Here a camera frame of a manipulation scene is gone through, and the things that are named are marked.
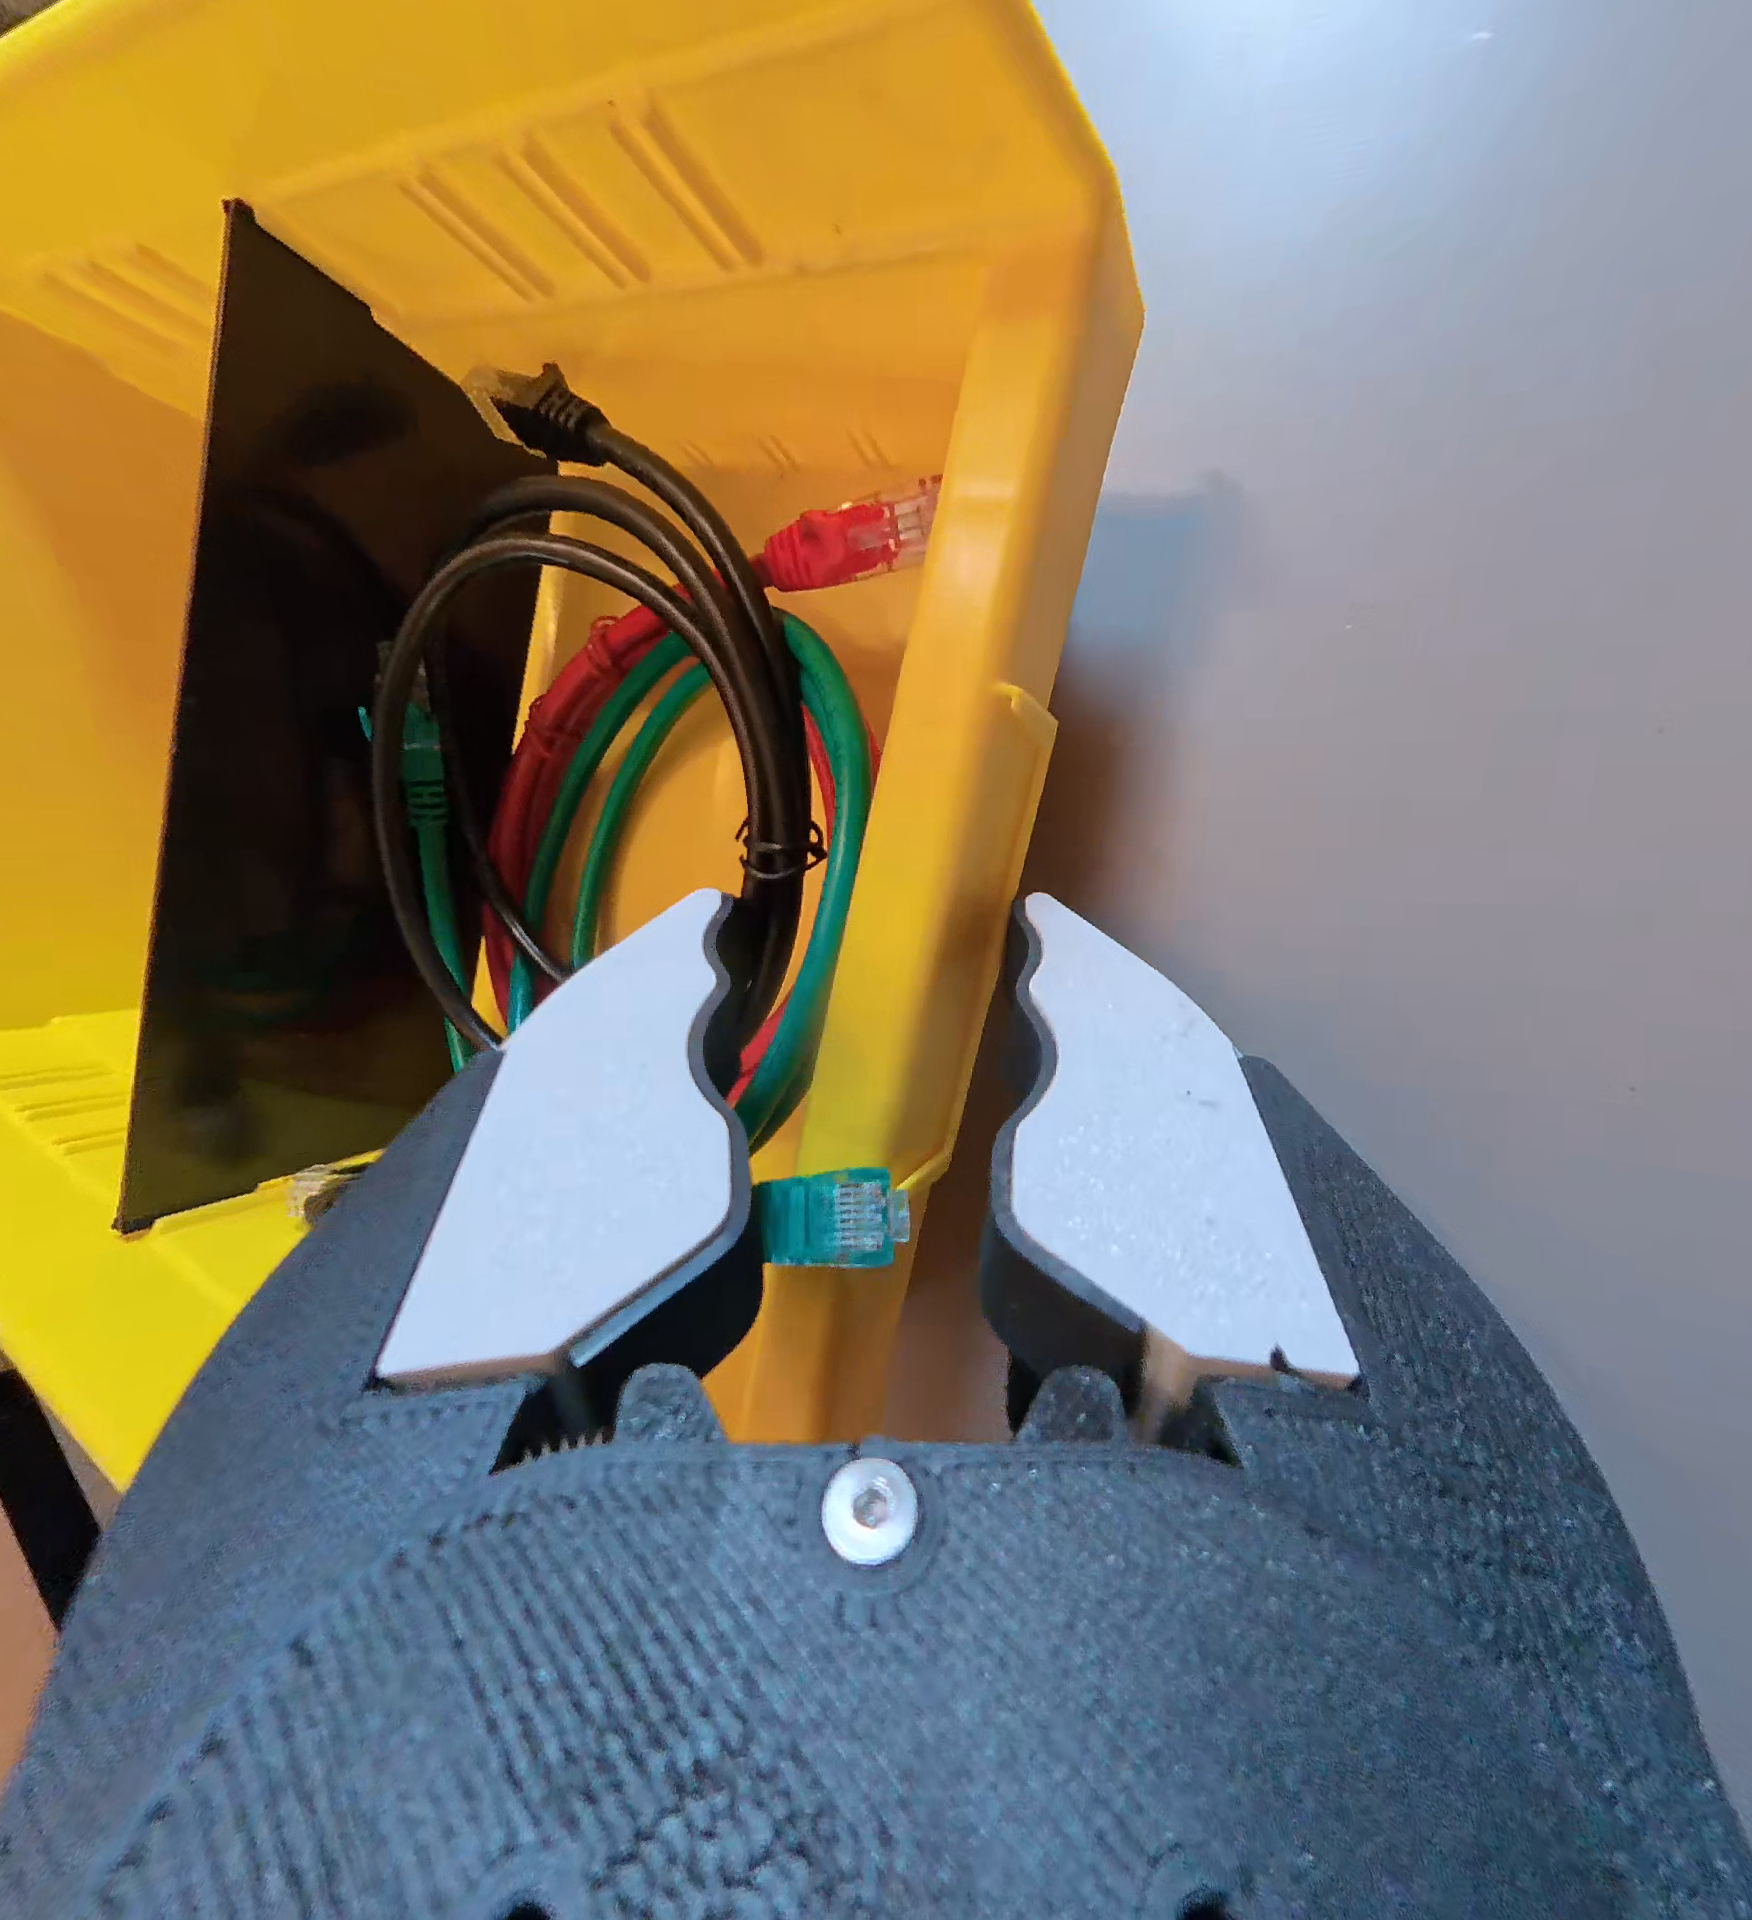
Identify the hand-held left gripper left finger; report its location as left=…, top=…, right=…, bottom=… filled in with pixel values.
left=375, top=889, right=762, bottom=1430

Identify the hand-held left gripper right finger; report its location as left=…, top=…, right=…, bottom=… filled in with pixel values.
left=985, top=895, right=1363, bottom=1446

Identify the green ethernet cable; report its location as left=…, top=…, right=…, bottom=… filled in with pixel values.
left=353, top=611, right=917, bottom=1273

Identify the red ethernet cable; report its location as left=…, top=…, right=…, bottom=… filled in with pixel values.
left=484, top=473, right=945, bottom=1084

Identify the black cable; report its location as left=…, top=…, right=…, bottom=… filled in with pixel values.
left=369, top=361, right=828, bottom=1056

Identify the yellow plastic bin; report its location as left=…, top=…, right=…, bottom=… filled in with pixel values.
left=0, top=0, right=1146, bottom=1492

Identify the black bin divider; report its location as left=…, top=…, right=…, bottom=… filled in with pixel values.
left=111, top=203, right=565, bottom=1236

